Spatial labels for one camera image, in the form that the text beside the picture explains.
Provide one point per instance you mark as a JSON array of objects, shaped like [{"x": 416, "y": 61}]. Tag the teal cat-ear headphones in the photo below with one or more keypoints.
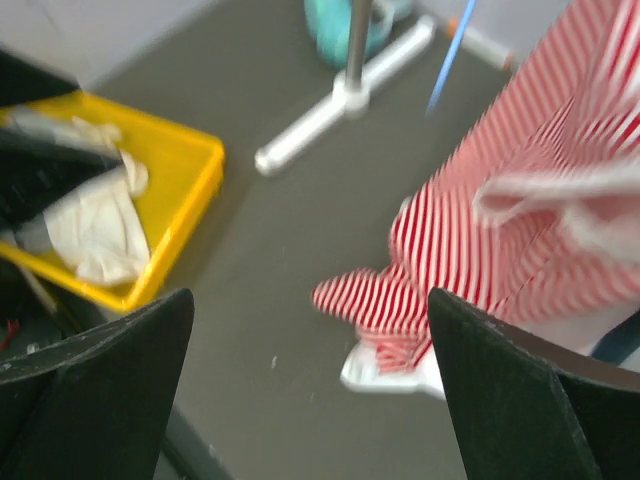
[{"x": 328, "y": 23}]

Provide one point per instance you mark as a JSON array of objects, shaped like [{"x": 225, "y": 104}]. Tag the blue wire hanger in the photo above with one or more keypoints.
[{"x": 450, "y": 56}]

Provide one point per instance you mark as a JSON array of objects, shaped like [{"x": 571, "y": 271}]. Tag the cream white cloth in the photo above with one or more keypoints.
[{"x": 95, "y": 229}]

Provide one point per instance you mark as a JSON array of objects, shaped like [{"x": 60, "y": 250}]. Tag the white metal clothes rack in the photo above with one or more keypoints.
[{"x": 352, "y": 88}]

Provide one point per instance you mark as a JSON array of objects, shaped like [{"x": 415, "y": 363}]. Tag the orange white marker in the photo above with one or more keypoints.
[{"x": 488, "y": 50}]

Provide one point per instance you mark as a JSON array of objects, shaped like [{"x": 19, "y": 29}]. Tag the yellow plastic bin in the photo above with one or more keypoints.
[{"x": 186, "y": 168}]

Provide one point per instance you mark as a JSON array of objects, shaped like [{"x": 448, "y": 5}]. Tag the red white striped tank top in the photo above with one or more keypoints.
[{"x": 535, "y": 217}]

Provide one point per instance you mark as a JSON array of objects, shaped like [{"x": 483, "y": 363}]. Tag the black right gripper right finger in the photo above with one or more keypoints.
[{"x": 525, "y": 408}]

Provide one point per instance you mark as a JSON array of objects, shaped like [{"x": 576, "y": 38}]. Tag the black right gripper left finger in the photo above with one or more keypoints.
[{"x": 96, "y": 405}]

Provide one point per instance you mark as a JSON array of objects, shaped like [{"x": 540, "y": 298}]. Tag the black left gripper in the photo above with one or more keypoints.
[{"x": 36, "y": 169}]

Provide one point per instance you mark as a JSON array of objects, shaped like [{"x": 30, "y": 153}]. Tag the white navy-trimmed tank top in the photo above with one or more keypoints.
[{"x": 610, "y": 335}]

